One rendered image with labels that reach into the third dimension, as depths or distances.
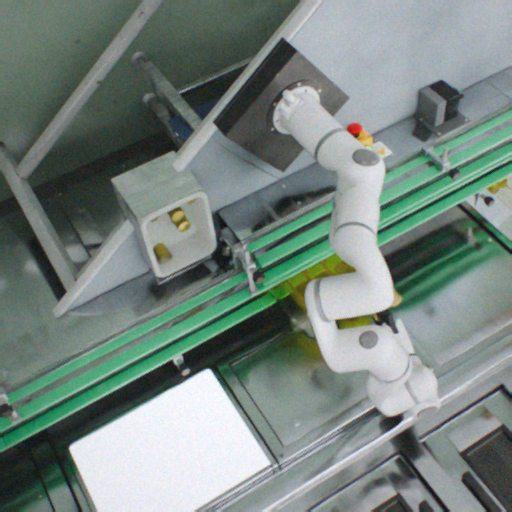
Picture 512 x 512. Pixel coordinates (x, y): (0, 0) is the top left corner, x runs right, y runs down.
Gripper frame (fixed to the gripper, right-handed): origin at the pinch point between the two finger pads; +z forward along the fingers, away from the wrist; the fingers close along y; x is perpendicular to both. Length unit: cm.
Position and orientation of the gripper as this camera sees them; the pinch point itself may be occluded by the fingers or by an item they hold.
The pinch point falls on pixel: (380, 313)
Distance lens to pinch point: 188.8
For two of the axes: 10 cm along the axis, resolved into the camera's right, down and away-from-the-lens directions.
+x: -9.6, 2.5, -1.2
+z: -2.7, -7.3, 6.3
